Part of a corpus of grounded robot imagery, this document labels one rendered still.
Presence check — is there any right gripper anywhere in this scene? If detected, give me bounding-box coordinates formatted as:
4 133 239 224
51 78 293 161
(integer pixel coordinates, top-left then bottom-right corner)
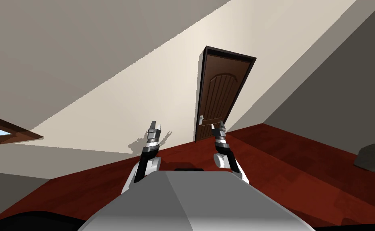
210 120 227 140

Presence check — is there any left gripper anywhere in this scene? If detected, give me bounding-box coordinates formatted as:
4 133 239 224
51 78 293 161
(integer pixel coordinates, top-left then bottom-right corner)
147 121 162 140

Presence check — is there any brown wooden door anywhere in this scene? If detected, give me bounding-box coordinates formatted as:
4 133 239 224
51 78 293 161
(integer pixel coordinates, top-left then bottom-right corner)
196 53 252 142

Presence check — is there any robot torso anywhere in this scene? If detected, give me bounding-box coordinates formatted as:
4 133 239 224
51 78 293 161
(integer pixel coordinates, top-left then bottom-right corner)
77 167 315 231

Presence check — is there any brown framed window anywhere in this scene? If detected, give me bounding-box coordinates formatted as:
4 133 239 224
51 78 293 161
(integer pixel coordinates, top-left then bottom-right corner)
0 111 44 148

